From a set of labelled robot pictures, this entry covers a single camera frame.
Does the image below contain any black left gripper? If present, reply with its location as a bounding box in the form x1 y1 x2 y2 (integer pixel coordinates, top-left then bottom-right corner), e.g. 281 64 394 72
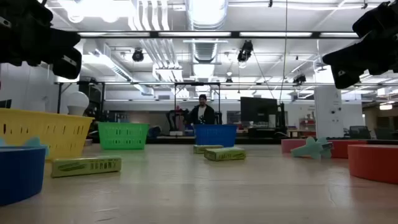
0 0 83 80

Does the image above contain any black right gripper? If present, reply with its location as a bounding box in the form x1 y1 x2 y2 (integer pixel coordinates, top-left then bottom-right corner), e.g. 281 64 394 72
322 0 398 90

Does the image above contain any blue tape roll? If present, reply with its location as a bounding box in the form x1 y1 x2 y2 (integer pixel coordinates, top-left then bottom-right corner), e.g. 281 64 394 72
0 145 47 207

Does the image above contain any white square pillar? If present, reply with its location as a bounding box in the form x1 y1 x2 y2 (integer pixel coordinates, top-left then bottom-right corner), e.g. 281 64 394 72
313 85 345 139

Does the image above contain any black round spotlight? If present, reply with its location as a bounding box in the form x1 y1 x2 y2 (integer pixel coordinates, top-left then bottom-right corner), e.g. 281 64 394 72
131 48 145 62

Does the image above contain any dark office chair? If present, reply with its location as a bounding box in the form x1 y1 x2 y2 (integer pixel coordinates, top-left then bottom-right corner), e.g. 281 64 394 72
349 125 371 140

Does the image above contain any yellow plastic basket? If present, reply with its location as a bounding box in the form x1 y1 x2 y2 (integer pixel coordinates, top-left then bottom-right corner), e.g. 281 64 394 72
0 108 95 161

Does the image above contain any black computer monitor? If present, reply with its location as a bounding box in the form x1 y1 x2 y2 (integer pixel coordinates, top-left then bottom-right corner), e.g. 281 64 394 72
239 96 279 128

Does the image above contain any green plastic basket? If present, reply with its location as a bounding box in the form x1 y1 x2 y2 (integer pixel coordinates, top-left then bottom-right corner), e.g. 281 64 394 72
97 121 150 151

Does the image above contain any black beam with light strips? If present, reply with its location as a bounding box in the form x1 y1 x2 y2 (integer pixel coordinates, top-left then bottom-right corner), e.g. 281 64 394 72
77 30 359 39

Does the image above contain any dark blue chair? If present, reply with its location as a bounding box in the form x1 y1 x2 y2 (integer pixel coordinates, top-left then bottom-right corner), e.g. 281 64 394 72
147 125 162 139

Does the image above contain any green staple box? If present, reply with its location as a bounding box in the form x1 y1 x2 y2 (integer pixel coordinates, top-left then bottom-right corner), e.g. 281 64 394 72
192 144 224 155
51 155 123 179
203 147 248 162

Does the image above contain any person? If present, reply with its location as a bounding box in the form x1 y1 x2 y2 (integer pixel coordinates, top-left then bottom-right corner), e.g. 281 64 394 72
187 94 216 126

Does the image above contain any blue plastic basket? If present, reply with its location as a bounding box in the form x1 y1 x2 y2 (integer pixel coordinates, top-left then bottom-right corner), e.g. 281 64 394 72
192 124 239 148

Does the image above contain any black mounted camera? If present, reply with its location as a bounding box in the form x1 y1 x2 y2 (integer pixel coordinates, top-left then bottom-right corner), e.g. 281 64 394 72
237 39 254 63
292 73 307 85

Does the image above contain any black background rig frame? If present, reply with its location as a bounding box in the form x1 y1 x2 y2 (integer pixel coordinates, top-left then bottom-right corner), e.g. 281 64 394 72
57 81 222 126

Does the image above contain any silver ventilation duct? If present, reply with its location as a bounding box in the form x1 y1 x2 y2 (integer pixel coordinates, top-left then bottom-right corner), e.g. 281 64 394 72
185 0 229 63

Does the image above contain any black aluminium rig frame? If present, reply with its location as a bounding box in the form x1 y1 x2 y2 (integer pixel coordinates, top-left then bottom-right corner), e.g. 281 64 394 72
90 136 398 146

